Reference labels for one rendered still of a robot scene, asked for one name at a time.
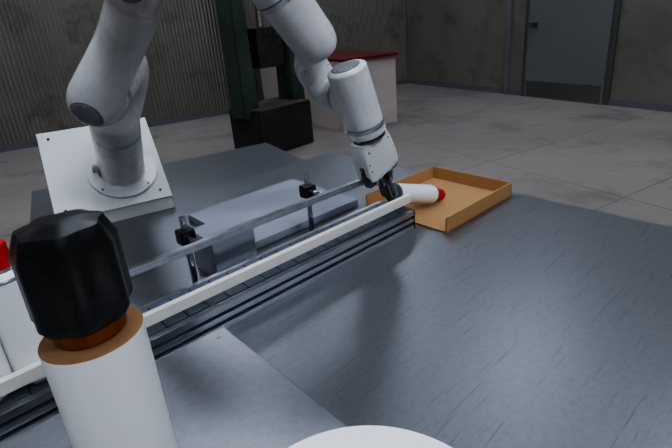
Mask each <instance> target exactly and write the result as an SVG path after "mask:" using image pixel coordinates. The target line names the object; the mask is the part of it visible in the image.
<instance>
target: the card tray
mask: <svg viewBox="0 0 672 448"><path fill-rule="evenodd" d="M394 183H405V184H429V185H430V184H432V185H435V186H436V187H437V188H441V189H443V190H444V191H445V198H444V199H443V200H437V202H435V203H434V204H406V205H404V206H405V207H409V208H411V209H412V210H415V224H418V225H421V226H425V227H428V228H431V229H434V230H437V231H440V232H443V233H446V234H447V233H449V232H450V231H452V230H454V229H455V228H457V227H459V226H461V225H462V224H464V223H466V222H467V221H469V220H471V219H473V218H474V217H476V216H478V215H479V214H481V213H483V212H485V211H486V210H488V209H490V208H491V207H493V206H495V205H497V204H498V203H500V202H502V201H503V200H505V199H507V198H509V197H510V196H511V193H512V182H508V181H503V180H499V179H494V178H489V177H484V176H479V175H474V174H469V173H464V172H459V171H454V170H449V169H444V168H440V167H435V166H432V167H430V168H427V169H425V170H423V171H420V172H418V173H415V174H413V175H411V176H408V177H406V178H404V179H401V180H399V181H396V182H394ZM378 201H387V199H386V197H383V196H382V195H381V192H380V189H377V190H375V191H373V192H370V193H368V194H366V206H369V205H371V204H373V203H376V202H378Z"/></svg>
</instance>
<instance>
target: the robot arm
mask: <svg viewBox="0 0 672 448"><path fill-rule="evenodd" d="M161 2H162V0H104V2H103V6H102V10H101V13H100V17H99V21H98V24H97V27H96V30H95V33H94V35H93V37H92V40H91V42H90V44H89V46H88V48H87V50H86V52H85V54H84V56H83V58H82V60H81V62H80V64H79V65H78V67H77V69H76V71H75V73H74V75H73V77H72V79H71V81H70V83H69V85H68V88H67V92H66V103H67V106H68V109H69V111H70V112H71V114H72V115H73V116H74V117H75V118H76V119H77V120H78V121H80V122H81V123H83V124H85V125H88V126H89V129H90V133H91V137H92V142H93V146H94V150H95V153H94V154H93V155H92V156H91V158H90V159H89V161H88V163H87V167H86V175H87V178H88V181H89V183H90V185H91V186H92V187H93V188H94V189H95V190H96V191H97V192H99V193H100V194H102V195H105V196H107V197H111V198H118V199H124V198H131V197H135V196H138V195H140V194H142V193H144V192H145V191H147V190H148V189H149V188H150V187H151V186H152V185H153V183H154V182H155V180H156V177H157V171H158V170H157V163H156V160H155V159H154V157H153V156H152V154H151V153H150V152H148V151H147V150H146V149H144V148H143V145H142V135H141V126H140V118H141V113H142V110H143V106H144V102H145V98H146V93H147V88H148V82H149V66H148V61H147V58H146V56H145V54H146V52H147V49H148V47H149V45H150V43H151V40H152V38H153V36H154V33H155V31H156V28H157V26H158V23H159V20H160V9H159V7H160V4H161ZM252 2H253V3H254V4H255V5H256V7H257V8H258V9H259V11H260V12H261V13H262V14H263V16H264V17H265V18H266V19H267V21H268V22H269V23H270V24H271V26H272V27H273V28H274V29H275V30H276V32H277V33H278V34H279V35H280V37H281V38H282V39H283V40H284V42H285V43H286V44H287V45H288V46H289V48H290V49H291V50H292V51H293V53H294V55H295V59H294V70H295V73H296V76H297V78H298V79H299V81H300V83H301V84H302V85H303V87H304V88H305V89H306V90H307V92H308V93H309V94H310V95H311V96H312V98H313V99H314V100H315V101H316V102H317V103H318V104H319V105H321V106H322V107H323V108H325V109H327V110H330V111H334V112H337V113H339V115H340V116H341V117H342V119H343V122H344V124H345V127H346V130H347V133H348V136H349V138H350V140H351V141H353V142H352V143H351V152H352V157H353V162H354V165H355V169H356V172H357V175H358V178H359V179H360V180H363V179H364V182H365V187H366V188H369V189H371V188H373V187H375V186H376V185H378V187H379V189H380V192H381V195H382V196H383V197H386V198H390V199H392V198H393V196H395V195H396V194H395V190H394V187H393V184H392V180H393V175H392V173H393V169H394V168H395V166H396V165H397V163H398V162H397V161H398V155H397V151H396V148H395V145H394V143H393V140H392V138H391V136H390V134H389V132H388V131H387V129H386V124H385V121H384V118H383V115H382V111H381V108H380V105H379V102H378V98H377V95H376V92H375V89H374V85H373V82H372V79H371V76H370V72H369V69H368V66H367V63H366V61H364V60H362V59H352V60H348V61H345V62H342V63H340V64H338V65H336V66H334V67H333V68H332V66H331V65H330V63H329V61H328V60H327V58H328V57H329V56H330V55H331V54H332V53H333V52H334V50H335V48H336V44H337V37H336V33H335V30H334V28H333V26H332V25H331V23H330V21H329V20H328V18H327V17H326V15H325V14H324V12H323V11H322V9H321V8H320V7H319V5H318V3H317V2H316V0H252Z"/></svg>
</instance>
